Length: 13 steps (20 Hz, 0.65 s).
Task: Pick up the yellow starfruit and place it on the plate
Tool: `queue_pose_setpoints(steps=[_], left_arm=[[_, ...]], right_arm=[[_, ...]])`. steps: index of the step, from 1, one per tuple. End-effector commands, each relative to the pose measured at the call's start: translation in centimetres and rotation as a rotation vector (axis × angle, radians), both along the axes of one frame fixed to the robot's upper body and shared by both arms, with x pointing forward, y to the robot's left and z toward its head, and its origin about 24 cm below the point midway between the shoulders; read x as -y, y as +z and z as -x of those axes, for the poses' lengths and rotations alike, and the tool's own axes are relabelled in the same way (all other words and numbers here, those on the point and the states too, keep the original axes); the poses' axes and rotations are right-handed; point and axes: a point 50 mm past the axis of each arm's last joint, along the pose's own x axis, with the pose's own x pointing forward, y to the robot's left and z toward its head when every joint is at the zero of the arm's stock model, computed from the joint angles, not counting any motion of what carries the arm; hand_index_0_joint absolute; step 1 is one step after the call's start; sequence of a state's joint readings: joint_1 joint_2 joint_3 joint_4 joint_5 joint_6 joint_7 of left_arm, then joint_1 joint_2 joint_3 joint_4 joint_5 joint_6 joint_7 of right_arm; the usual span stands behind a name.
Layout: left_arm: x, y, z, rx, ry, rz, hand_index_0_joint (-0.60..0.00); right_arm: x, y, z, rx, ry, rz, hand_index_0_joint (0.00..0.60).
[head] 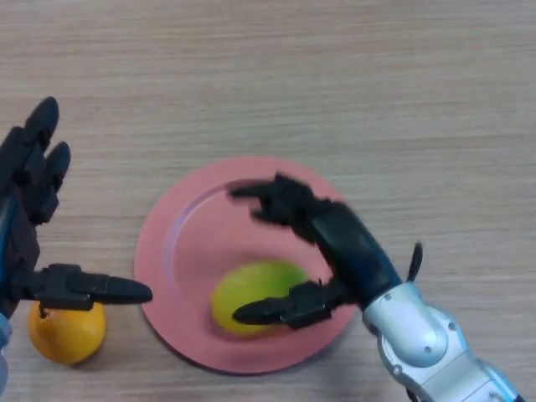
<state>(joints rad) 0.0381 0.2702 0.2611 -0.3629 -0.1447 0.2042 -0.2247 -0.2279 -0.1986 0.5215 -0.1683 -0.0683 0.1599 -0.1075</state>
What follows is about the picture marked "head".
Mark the pink round plate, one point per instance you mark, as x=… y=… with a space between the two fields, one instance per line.
x=188 y=251

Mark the yellow starfruit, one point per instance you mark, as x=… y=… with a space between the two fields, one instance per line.
x=251 y=289

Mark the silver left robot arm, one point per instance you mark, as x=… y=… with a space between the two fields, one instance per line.
x=3 y=356

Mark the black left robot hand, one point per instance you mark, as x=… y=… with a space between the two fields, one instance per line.
x=25 y=176

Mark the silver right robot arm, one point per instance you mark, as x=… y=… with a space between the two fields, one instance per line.
x=419 y=335

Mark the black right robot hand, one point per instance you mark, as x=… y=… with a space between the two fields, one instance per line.
x=352 y=251

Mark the orange yellow pear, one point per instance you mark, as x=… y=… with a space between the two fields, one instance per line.
x=67 y=335

